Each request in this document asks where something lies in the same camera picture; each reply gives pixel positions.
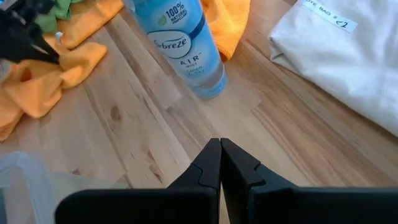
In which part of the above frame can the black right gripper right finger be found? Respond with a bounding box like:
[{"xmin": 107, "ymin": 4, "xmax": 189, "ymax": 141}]
[{"xmin": 221, "ymin": 139, "xmax": 398, "ymax": 224}]

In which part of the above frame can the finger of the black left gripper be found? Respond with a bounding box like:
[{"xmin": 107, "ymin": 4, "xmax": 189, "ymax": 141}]
[
  {"xmin": 15, "ymin": 18, "xmax": 60, "ymax": 58},
  {"xmin": 0, "ymin": 46, "xmax": 60, "ymax": 65}
]

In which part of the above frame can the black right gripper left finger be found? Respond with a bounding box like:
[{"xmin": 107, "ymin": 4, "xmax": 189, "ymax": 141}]
[{"xmin": 55, "ymin": 138, "xmax": 222, "ymax": 224}]

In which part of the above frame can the green microfiber towel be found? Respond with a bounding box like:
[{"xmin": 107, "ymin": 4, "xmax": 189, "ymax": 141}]
[{"xmin": 35, "ymin": 0, "xmax": 86, "ymax": 34}]

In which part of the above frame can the clear plastic bin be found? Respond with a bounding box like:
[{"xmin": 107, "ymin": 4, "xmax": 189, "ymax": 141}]
[{"xmin": 0, "ymin": 151, "xmax": 131, "ymax": 224}]

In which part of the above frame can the white canvas tote bag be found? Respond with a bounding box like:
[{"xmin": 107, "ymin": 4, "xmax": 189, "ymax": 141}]
[{"xmin": 269, "ymin": 0, "xmax": 398, "ymax": 138}]

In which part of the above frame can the blue Febreze spray bottle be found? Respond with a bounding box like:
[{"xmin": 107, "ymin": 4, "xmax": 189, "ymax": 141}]
[{"xmin": 124, "ymin": 0, "xmax": 228, "ymax": 100}]

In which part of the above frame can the white tote bag label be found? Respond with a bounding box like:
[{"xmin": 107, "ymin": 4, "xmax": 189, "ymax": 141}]
[{"xmin": 300, "ymin": 0, "xmax": 359, "ymax": 34}]

